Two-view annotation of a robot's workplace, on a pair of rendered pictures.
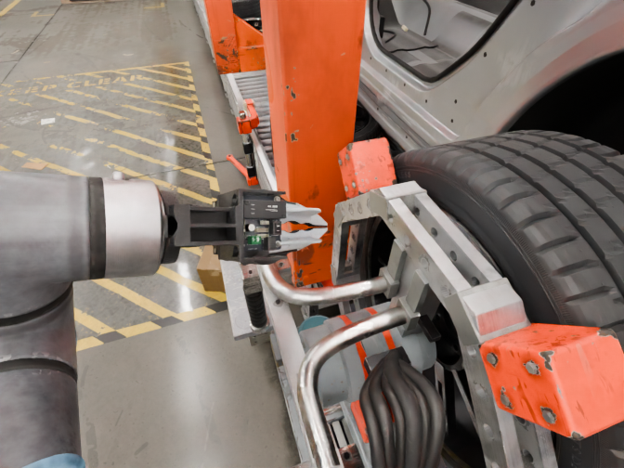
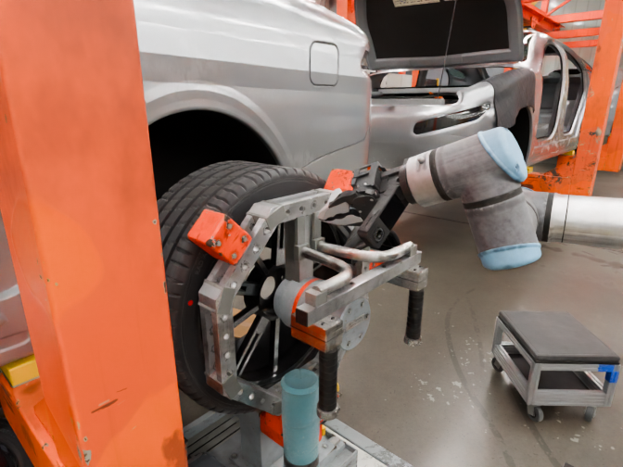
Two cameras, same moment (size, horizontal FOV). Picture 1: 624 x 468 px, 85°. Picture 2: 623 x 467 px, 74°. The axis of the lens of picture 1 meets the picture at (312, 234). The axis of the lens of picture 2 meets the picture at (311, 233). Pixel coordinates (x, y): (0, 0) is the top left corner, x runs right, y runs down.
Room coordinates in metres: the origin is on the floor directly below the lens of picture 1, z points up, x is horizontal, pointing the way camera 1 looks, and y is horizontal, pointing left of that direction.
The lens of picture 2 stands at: (0.76, 0.68, 1.33)
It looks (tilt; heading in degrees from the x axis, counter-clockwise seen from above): 18 degrees down; 240
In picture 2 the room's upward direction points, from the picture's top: straight up
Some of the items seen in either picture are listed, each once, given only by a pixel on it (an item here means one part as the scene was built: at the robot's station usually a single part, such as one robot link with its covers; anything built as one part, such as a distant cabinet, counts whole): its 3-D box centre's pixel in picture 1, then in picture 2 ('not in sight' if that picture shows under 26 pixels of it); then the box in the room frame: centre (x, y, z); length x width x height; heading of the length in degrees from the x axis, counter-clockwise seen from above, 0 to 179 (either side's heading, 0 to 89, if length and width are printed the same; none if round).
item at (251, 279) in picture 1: (266, 270); (316, 327); (0.40, 0.09, 0.93); 0.09 x 0.05 x 0.05; 108
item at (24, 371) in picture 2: not in sight; (33, 356); (0.91, -0.48, 0.71); 0.14 x 0.14 x 0.05; 18
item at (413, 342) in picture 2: not in sight; (414, 314); (0.07, 0.01, 0.83); 0.04 x 0.04 x 0.16
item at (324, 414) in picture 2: (255, 305); (327, 379); (0.39, 0.12, 0.83); 0.04 x 0.04 x 0.16
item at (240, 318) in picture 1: (248, 280); not in sight; (0.75, 0.23, 0.44); 0.43 x 0.17 x 0.03; 18
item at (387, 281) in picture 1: (320, 250); (309, 255); (0.36, -0.01, 1.03); 0.19 x 0.18 x 0.11; 108
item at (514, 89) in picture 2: not in sight; (506, 98); (-2.45, -1.63, 1.36); 0.71 x 0.30 x 0.51; 18
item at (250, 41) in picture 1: (272, 39); not in sight; (2.69, 0.28, 0.69); 0.52 x 0.17 x 0.35; 108
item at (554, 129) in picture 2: not in sight; (485, 89); (-3.84, -2.94, 1.49); 4.95 x 1.86 x 1.59; 18
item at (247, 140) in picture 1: (248, 150); not in sight; (1.86, 0.39, 0.30); 0.09 x 0.05 x 0.50; 18
